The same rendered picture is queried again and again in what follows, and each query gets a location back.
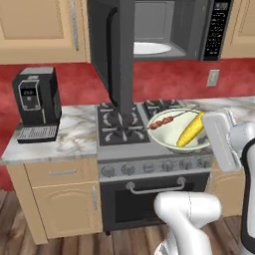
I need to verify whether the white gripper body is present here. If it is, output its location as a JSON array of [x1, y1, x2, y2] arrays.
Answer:
[[201, 112, 242, 172]]

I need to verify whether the yellow corn cob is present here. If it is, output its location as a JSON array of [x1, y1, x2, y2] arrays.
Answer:
[[175, 111, 206, 148]]

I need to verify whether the beige base cupboard door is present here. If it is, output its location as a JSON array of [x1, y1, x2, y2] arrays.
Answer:
[[31, 181, 104, 240], [205, 160, 247, 218]]

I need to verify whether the cream bowl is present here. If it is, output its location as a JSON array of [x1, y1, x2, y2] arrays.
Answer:
[[145, 108, 212, 155]]

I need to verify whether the red kebab skewer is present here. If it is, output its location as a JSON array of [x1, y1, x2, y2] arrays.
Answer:
[[145, 111, 194, 130]]

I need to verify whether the black oven door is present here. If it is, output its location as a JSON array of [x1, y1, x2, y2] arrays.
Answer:
[[99, 171, 211, 233]]

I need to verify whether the white microwave turntable plate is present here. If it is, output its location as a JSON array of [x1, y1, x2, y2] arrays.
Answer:
[[132, 41, 173, 56]]

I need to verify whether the black microwave oven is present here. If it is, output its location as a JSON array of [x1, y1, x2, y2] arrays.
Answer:
[[87, 0, 235, 116]]

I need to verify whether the black microwave door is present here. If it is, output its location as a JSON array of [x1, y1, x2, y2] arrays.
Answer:
[[87, 0, 134, 116]]

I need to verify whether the grey stove knob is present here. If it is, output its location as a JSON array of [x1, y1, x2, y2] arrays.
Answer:
[[101, 164, 117, 178], [196, 155, 211, 169], [178, 157, 193, 170], [141, 161, 155, 174], [161, 158, 175, 172], [121, 162, 136, 176]]

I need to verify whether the grey stove with oven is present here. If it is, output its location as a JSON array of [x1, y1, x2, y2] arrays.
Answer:
[[96, 99, 214, 236]]

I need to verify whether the beige drawer front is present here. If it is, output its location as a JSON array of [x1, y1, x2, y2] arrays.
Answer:
[[23, 157, 101, 189]]

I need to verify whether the black coffee machine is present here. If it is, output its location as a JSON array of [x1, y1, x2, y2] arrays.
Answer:
[[12, 67, 63, 144]]

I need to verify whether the white wall socket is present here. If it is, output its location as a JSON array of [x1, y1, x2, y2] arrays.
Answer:
[[206, 69, 221, 89]]

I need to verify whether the silver oven door handle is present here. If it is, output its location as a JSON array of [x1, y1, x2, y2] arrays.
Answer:
[[126, 176, 187, 196]]

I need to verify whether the beige wall cupboard door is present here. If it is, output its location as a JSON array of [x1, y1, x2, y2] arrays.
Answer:
[[220, 0, 255, 60], [0, 0, 88, 66]]

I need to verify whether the silver cupboard door handle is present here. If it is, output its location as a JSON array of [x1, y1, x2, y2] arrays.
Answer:
[[92, 185, 100, 211]]

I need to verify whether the silver drawer handle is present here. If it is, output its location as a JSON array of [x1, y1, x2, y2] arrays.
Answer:
[[48, 169, 78, 176]]

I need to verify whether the silver wall cupboard handle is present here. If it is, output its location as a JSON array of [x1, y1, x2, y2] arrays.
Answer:
[[69, 0, 81, 52]]

